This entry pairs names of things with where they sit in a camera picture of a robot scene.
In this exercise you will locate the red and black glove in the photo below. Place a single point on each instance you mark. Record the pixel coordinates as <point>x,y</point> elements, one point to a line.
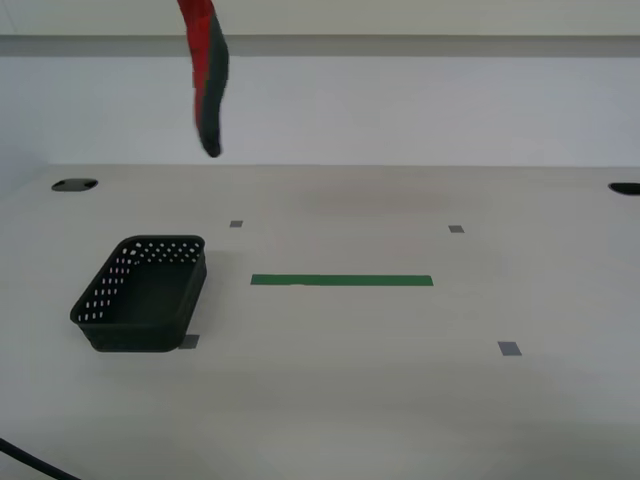
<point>212,100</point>

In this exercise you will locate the black perforated plastic basket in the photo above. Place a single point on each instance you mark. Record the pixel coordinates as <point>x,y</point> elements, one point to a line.
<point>140,310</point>

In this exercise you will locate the green tape strip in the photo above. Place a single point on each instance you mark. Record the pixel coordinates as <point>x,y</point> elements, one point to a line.
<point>345,280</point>

